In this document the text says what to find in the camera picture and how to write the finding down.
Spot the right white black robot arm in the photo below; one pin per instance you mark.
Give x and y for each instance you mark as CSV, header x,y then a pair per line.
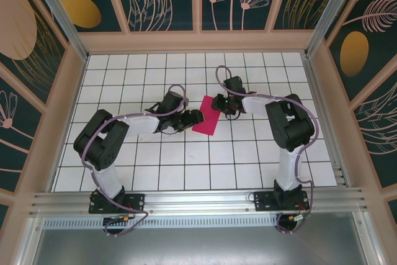
x,y
290,168

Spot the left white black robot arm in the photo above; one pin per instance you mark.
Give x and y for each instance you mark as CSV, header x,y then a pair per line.
x,y
110,184

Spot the grey metal sheet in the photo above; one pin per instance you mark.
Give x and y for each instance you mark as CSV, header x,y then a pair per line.
x,y
198,246

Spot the long aluminium mounting rail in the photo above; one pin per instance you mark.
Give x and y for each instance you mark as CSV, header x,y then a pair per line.
x,y
198,200

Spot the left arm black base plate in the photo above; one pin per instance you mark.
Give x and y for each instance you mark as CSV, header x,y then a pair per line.
x,y
136,203

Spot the aluminium side rail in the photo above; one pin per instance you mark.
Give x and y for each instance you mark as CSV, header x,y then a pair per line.
x,y
325,128

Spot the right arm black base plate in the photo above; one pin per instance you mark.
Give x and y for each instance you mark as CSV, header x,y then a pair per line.
x,y
263,203

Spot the aluminium corner post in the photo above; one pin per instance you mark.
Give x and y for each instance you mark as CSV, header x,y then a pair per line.
x,y
328,13
59,13

